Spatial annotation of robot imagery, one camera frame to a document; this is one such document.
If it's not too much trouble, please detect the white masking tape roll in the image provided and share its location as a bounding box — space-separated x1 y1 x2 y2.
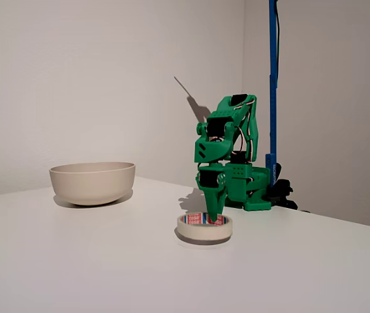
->
176 212 234 241

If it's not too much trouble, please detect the black table clamp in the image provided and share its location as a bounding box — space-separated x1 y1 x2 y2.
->
268 162 300 211

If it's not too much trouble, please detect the beige round bowl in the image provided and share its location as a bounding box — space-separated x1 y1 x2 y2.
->
48 161 136 207

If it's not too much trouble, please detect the blue camera pole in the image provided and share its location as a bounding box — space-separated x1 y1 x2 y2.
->
265 0 282 190

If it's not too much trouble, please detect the black camera cable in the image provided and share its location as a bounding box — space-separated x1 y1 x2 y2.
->
275 0 283 86

